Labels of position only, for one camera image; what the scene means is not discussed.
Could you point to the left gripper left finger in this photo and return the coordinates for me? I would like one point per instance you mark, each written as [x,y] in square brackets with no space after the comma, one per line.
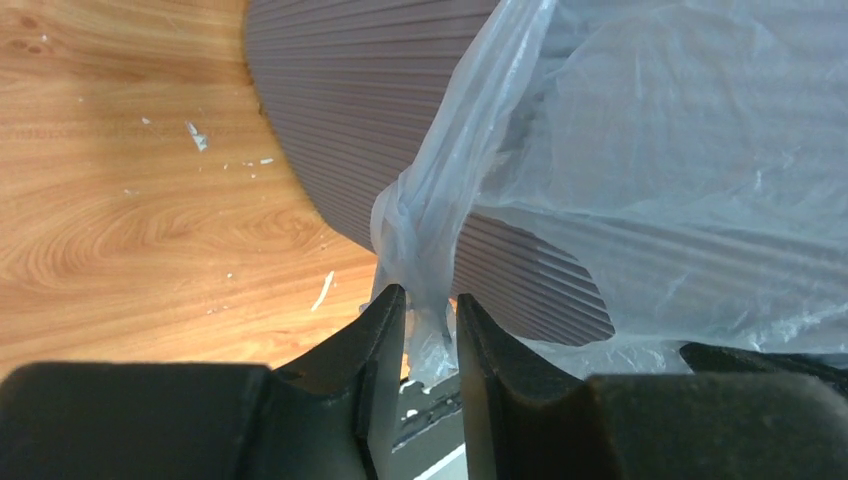
[328,414]

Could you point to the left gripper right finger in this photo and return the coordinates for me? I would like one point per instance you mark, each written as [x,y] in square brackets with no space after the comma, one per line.
[737,415]

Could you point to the light blue plastic bag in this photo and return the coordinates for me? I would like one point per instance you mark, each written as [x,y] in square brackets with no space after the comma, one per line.
[666,172]

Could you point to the grey mesh trash bin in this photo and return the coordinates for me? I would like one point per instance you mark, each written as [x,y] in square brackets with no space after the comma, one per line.
[350,88]

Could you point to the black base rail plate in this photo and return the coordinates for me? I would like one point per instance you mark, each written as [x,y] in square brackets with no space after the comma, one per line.
[420,407]

